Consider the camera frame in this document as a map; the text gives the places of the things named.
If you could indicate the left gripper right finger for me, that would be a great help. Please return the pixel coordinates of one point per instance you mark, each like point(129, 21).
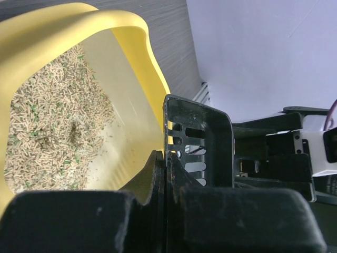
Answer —
point(221, 219)

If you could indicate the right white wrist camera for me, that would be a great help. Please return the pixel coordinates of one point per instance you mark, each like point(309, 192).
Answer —
point(313, 132)

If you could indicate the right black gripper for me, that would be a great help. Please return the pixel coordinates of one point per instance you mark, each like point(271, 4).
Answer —
point(270, 153)

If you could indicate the yellow litter box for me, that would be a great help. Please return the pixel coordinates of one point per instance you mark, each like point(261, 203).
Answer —
point(117, 47)

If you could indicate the cat litter pellets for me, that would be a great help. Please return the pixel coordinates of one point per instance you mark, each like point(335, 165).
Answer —
point(56, 120)

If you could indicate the black litter scoop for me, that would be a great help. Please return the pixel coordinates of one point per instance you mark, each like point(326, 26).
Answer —
point(201, 138)

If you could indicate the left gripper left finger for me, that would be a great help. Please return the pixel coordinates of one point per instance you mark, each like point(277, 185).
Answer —
point(126, 220)

